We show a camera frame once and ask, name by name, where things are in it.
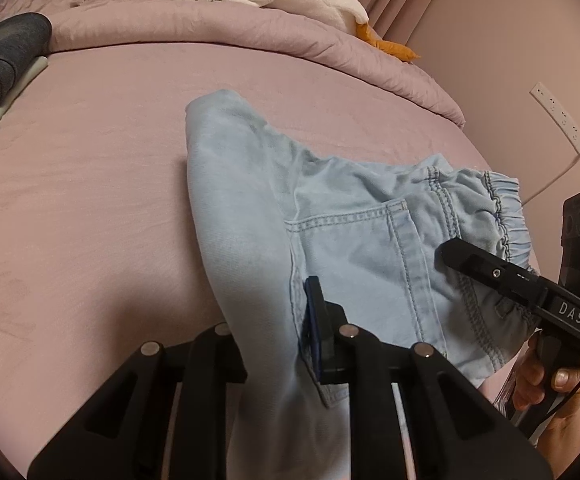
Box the dark folded garment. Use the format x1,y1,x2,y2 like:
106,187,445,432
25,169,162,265
0,13,52,103

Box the white power cable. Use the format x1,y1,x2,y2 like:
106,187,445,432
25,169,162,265
520,148,580,206

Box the light blue denim pants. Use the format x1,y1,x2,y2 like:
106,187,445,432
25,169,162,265
186,90,536,479

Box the person's right hand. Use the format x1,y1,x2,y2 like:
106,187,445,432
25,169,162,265
511,331,580,478

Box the pale green folded garment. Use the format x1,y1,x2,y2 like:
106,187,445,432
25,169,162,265
0,56,48,121

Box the pink quilted comforter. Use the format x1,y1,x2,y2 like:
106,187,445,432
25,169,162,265
0,0,465,127

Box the white wall power strip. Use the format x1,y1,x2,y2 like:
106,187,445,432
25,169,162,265
529,82,580,157

